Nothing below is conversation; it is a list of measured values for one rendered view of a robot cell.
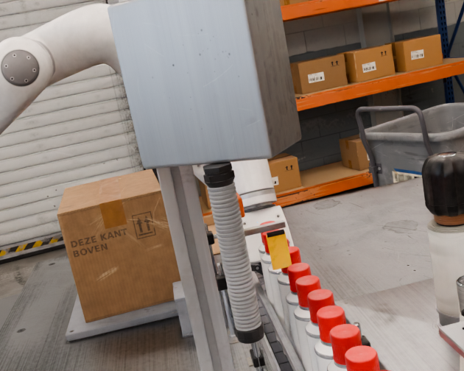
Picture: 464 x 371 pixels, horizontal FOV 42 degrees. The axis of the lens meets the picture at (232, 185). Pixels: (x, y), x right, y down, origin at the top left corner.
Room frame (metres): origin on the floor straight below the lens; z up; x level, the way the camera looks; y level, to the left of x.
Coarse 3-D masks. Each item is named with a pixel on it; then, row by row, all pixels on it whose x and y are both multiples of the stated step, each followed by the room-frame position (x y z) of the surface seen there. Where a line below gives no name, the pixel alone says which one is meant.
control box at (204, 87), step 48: (144, 0) 0.67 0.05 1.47; (192, 0) 0.64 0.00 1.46; (240, 0) 0.62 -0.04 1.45; (144, 48) 0.68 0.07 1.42; (192, 48) 0.65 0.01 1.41; (240, 48) 0.62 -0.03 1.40; (144, 96) 0.68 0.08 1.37; (192, 96) 0.65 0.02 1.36; (240, 96) 0.62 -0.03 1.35; (288, 96) 0.67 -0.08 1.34; (144, 144) 0.69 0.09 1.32; (192, 144) 0.66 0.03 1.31; (240, 144) 0.63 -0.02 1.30; (288, 144) 0.65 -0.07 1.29
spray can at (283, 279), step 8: (296, 248) 0.88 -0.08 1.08; (296, 256) 0.87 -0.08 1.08; (280, 280) 0.87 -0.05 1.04; (288, 280) 0.86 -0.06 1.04; (280, 288) 0.87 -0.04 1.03; (288, 288) 0.86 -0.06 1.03; (288, 312) 0.87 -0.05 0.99; (288, 320) 0.87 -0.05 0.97; (288, 328) 0.87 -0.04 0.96; (288, 336) 0.88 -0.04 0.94
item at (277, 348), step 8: (256, 264) 1.38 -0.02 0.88; (256, 272) 1.33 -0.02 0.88; (264, 288) 1.23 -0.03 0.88; (264, 312) 1.11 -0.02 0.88; (264, 320) 1.08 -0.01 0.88; (264, 328) 1.04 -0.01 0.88; (272, 328) 1.04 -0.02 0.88; (272, 336) 1.01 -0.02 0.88; (272, 344) 0.98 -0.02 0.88; (280, 344) 0.97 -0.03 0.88; (280, 352) 0.94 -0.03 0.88; (280, 360) 0.92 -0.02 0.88; (288, 360) 0.91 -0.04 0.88; (280, 368) 0.95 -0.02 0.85; (288, 368) 0.89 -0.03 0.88
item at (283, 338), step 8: (256, 280) 1.08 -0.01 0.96; (256, 288) 1.05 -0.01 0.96; (264, 296) 1.00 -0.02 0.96; (264, 304) 0.97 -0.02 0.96; (272, 312) 0.93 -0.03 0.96; (272, 320) 0.90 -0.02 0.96; (280, 328) 0.87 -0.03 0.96; (280, 336) 0.84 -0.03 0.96; (288, 344) 0.81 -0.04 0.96; (288, 352) 0.79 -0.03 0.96; (296, 360) 0.77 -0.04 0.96; (296, 368) 0.75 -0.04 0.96
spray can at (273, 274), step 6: (288, 240) 0.93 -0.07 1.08; (288, 246) 0.92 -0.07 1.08; (270, 264) 0.94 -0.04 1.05; (270, 270) 0.92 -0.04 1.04; (276, 270) 0.91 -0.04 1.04; (270, 276) 0.92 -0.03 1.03; (276, 276) 0.91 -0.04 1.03; (270, 282) 0.93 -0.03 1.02; (276, 282) 0.91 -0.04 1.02; (276, 288) 0.92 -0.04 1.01; (276, 294) 0.92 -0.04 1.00; (276, 300) 0.92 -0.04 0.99; (276, 306) 0.92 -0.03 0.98; (276, 312) 0.93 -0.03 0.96; (282, 312) 0.91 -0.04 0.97; (282, 318) 0.91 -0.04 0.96; (282, 324) 0.92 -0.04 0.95
